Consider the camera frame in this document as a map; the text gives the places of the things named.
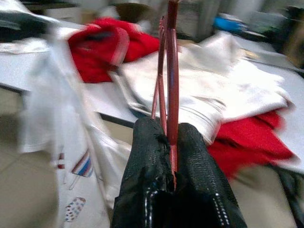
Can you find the white popsicle print shirt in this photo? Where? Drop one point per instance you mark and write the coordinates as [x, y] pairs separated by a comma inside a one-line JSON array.
[[59, 107]]

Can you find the red plastic clothes hanger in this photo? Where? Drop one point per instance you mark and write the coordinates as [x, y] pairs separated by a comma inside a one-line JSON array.
[[172, 95]]

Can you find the white folded garment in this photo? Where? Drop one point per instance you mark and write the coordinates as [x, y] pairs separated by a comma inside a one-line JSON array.
[[213, 83]]

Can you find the red garment striped trim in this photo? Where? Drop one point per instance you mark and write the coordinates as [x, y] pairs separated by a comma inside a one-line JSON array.
[[95, 64]]

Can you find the plain red garment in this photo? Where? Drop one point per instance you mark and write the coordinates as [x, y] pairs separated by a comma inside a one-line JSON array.
[[249, 142]]

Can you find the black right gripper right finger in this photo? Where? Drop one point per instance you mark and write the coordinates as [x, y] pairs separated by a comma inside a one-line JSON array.
[[197, 166]]

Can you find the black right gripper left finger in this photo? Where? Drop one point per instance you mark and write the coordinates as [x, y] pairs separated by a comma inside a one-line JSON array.
[[145, 161]]

